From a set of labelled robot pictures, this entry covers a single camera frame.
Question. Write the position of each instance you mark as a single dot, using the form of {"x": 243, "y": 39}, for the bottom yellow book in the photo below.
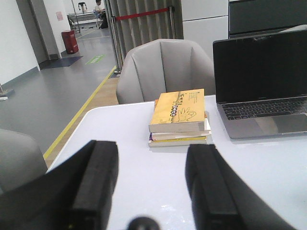
{"x": 177, "y": 142}

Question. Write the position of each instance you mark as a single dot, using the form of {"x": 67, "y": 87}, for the seated person in background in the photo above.
{"x": 101, "y": 15}

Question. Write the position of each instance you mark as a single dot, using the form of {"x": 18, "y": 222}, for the yellow book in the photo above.
{"x": 181, "y": 111}
{"x": 177, "y": 142}

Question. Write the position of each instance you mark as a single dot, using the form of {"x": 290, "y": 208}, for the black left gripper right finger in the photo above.
{"x": 220, "y": 199}

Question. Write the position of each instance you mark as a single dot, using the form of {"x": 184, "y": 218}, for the top yellow book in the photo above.
{"x": 181, "y": 111}

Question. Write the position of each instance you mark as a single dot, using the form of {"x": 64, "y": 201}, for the grey open laptop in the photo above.
{"x": 261, "y": 84}

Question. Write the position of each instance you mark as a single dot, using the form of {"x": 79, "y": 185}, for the red barrier belt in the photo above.
{"x": 147, "y": 13}

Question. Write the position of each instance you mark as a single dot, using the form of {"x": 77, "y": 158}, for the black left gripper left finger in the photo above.
{"x": 76, "y": 195}

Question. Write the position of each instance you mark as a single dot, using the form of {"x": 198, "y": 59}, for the grey chair behind books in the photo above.
{"x": 164, "y": 65}

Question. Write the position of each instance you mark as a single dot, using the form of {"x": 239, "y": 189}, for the grey chair at table side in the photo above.
{"x": 21, "y": 160}

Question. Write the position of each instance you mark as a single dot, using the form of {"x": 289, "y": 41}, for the red trash bin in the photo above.
{"x": 70, "y": 42}

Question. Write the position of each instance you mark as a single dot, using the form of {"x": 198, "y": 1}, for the middle cream book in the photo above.
{"x": 179, "y": 135}

